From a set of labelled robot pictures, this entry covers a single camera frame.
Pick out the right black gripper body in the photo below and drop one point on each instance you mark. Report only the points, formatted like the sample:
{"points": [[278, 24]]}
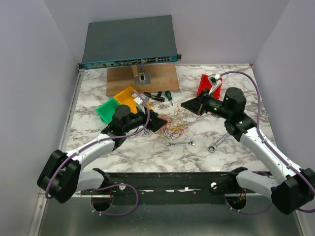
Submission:
{"points": [[214, 106]]}

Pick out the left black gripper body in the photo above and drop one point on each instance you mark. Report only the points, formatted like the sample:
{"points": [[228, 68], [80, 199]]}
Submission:
{"points": [[137, 120]]}

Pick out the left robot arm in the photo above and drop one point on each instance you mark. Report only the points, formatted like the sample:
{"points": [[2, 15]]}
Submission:
{"points": [[62, 174]]}

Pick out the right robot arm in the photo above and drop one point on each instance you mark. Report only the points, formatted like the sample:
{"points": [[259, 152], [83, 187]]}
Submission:
{"points": [[291, 187]]}

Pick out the green plastic bin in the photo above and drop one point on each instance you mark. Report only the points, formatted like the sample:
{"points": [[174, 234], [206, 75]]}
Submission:
{"points": [[107, 110]]}

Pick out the yellow plastic bin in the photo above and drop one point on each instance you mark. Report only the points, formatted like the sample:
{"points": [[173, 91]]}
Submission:
{"points": [[125, 98]]}

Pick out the red plastic bin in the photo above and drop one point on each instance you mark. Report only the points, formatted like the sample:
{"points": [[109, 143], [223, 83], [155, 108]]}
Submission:
{"points": [[205, 84]]}

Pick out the black socket adapter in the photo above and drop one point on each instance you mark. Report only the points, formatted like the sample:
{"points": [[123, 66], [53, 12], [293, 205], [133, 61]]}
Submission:
{"points": [[158, 97]]}

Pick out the silver open-end wrench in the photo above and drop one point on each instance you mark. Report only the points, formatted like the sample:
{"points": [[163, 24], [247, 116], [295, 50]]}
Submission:
{"points": [[188, 143]]}

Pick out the wooden board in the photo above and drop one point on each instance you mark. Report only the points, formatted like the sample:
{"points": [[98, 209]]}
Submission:
{"points": [[163, 77]]}

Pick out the silver ratchet wrench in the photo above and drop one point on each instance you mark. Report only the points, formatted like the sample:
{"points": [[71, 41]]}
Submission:
{"points": [[212, 148]]}

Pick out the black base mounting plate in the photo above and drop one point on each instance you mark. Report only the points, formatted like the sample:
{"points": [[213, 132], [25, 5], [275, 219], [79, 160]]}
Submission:
{"points": [[168, 188]]}

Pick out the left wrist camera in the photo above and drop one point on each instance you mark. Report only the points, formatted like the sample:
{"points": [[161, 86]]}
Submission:
{"points": [[142, 102]]}

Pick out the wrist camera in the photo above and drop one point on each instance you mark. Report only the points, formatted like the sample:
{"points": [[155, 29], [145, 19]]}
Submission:
{"points": [[215, 81], [142, 102]]}

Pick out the green handle screwdriver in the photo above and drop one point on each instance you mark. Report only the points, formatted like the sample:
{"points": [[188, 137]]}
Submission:
{"points": [[169, 96]]}

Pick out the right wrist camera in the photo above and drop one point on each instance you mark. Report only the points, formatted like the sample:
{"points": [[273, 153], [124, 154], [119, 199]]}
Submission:
{"points": [[215, 81]]}

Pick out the grey blue network switch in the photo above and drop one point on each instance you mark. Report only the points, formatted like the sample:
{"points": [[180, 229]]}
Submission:
{"points": [[128, 42]]}

